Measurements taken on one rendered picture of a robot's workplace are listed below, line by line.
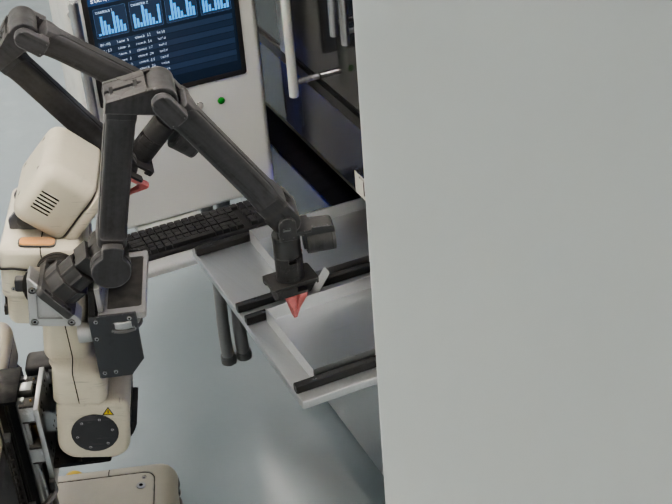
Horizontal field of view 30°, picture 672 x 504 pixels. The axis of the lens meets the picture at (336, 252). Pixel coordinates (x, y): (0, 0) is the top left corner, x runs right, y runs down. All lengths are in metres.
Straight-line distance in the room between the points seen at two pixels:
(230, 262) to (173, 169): 0.42
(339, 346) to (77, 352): 0.57
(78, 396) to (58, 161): 0.56
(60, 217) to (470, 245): 1.99
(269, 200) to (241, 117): 1.01
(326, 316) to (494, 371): 2.21
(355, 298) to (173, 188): 0.74
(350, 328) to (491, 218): 2.21
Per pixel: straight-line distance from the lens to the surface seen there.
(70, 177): 2.54
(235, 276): 3.03
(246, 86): 3.37
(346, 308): 2.87
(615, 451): 0.56
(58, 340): 2.78
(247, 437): 3.91
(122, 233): 2.42
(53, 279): 2.49
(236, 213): 3.41
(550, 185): 0.54
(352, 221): 3.19
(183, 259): 3.26
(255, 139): 3.45
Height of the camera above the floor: 2.51
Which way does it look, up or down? 32 degrees down
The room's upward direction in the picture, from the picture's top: 5 degrees counter-clockwise
